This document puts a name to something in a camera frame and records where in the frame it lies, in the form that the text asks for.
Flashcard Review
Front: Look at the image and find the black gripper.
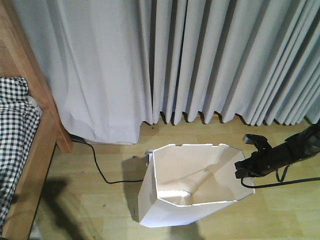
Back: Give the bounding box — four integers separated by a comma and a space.
234, 133, 277, 179

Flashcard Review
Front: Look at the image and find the white plastic trash bin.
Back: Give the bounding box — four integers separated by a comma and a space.
138, 143, 255, 228

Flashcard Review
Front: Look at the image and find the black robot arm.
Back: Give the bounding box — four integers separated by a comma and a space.
234, 122, 320, 179

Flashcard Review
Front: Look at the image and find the grey curtain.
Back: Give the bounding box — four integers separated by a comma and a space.
13, 0, 320, 144

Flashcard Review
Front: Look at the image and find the black white checkered blanket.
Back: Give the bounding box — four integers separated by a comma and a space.
0, 77, 41, 228

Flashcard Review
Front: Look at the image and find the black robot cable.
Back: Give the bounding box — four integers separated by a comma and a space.
240, 164, 320, 189

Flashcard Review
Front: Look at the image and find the black floor power cable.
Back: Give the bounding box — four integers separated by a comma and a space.
70, 134, 145, 185

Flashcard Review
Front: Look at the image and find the wooden bed frame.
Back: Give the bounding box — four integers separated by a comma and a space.
0, 0, 73, 240

